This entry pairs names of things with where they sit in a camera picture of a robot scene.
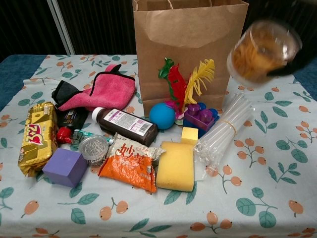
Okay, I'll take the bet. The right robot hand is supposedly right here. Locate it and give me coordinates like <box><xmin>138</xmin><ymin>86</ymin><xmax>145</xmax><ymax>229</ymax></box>
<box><xmin>266</xmin><ymin>22</ymin><xmax>317</xmax><ymax>77</ymax></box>

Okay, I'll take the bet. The clear cup with orange contents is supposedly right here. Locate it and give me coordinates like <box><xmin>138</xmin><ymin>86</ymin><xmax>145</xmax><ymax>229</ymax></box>
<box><xmin>226</xmin><ymin>19</ymin><xmax>303</xmax><ymax>87</ymax></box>

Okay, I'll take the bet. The transparent straw bundle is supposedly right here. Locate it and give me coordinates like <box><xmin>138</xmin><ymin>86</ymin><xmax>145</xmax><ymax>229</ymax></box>
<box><xmin>194</xmin><ymin>93</ymin><xmax>256</xmax><ymax>180</ymax></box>

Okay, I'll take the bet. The gold foil biscuit pack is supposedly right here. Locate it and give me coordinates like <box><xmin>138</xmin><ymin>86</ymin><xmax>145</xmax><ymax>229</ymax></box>
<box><xmin>17</xmin><ymin>101</ymin><xmax>59</xmax><ymax>177</ymax></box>

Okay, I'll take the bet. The brown paper shopping bag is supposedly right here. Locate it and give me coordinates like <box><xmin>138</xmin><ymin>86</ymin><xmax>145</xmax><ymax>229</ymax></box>
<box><xmin>132</xmin><ymin>0</ymin><xmax>250</xmax><ymax>117</ymax></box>

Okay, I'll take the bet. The orange snack packet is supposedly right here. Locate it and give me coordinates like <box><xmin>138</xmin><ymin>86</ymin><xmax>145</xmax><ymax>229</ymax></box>
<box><xmin>98</xmin><ymin>132</ymin><xmax>166</xmax><ymax>193</ymax></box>

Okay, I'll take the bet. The green toothpaste tube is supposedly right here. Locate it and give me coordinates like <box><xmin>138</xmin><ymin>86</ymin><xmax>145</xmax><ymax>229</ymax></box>
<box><xmin>71</xmin><ymin>128</ymin><xmax>114</xmax><ymax>147</ymax></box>

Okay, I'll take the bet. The black red small pack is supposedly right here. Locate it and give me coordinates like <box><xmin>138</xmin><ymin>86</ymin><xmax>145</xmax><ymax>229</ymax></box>
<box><xmin>56</xmin><ymin>108</ymin><xmax>89</xmax><ymax>129</ymax></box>

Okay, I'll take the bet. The purple toy brick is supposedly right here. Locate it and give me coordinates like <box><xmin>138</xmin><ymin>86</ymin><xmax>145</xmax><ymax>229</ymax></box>
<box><xmin>183</xmin><ymin>103</ymin><xmax>215</xmax><ymax>132</ymax></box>

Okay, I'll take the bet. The blue toy brick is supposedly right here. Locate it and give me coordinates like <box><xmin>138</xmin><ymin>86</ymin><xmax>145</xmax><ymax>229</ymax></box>
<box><xmin>195</xmin><ymin>102</ymin><xmax>220</xmax><ymax>139</ymax></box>

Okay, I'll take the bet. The colourful feather shuttlecock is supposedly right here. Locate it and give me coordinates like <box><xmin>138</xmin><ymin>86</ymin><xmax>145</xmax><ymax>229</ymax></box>
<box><xmin>158</xmin><ymin>57</ymin><xmax>215</xmax><ymax>126</ymax></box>

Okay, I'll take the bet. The small yellow foam cube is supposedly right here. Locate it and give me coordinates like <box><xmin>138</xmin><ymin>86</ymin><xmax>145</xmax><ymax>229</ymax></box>
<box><xmin>181</xmin><ymin>126</ymin><xmax>199</xmax><ymax>146</ymax></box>

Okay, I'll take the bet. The blue rubber ball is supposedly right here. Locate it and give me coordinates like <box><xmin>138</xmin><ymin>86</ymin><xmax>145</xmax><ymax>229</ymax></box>
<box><xmin>149</xmin><ymin>103</ymin><xmax>176</xmax><ymax>130</ymax></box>

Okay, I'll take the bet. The large yellow sponge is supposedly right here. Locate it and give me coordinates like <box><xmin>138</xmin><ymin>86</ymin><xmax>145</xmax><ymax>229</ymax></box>
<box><xmin>156</xmin><ymin>141</ymin><xmax>195</xmax><ymax>193</ymax></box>

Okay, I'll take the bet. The brown medicine bottle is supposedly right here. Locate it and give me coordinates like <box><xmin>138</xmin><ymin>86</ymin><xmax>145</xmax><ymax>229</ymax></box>
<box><xmin>91</xmin><ymin>107</ymin><xmax>159</xmax><ymax>147</ymax></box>

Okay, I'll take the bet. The pink microfiber cloth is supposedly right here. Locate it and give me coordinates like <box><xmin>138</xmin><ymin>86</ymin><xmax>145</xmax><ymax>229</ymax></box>
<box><xmin>58</xmin><ymin>63</ymin><xmax>136</xmax><ymax>112</ymax></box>

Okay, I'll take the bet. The black screen panel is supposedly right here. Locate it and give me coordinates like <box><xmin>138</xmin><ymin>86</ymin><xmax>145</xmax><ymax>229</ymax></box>
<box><xmin>0</xmin><ymin>0</ymin><xmax>67</xmax><ymax>62</ymax></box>
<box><xmin>56</xmin><ymin>0</ymin><xmax>137</xmax><ymax>56</ymax></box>

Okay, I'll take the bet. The floral print tablecloth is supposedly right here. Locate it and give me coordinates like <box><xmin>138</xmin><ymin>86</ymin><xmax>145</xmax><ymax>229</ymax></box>
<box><xmin>0</xmin><ymin>54</ymin><xmax>317</xmax><ymax>238</ymax></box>

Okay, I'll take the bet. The dark grey cloth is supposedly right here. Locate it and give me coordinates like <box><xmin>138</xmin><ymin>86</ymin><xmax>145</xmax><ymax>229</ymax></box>
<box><xmin>51</xmin><ymin>80</ymin><xmax>85</xmax><ymax>108</ymax></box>

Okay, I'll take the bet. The small red capped bottle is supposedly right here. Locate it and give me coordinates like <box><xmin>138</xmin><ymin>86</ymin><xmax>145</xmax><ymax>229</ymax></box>
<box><xmin>56</xmin><ymin>126</ymin><xmax>73</xmax><ymax>144</ymax></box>

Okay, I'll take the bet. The purple foam cube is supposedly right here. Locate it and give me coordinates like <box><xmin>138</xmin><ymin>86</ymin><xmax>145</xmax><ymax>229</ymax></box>
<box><xmin>42</xmin><ymin>148</ymin><xmax>89</xmax><ymax>188</ymax></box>

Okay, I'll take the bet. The white screen frame post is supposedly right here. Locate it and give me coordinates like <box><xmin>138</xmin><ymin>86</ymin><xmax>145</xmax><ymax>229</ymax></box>
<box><xmin>47</xmin><ymin>0</ymin><xmax>75</xmax><ymax>55</ymax></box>

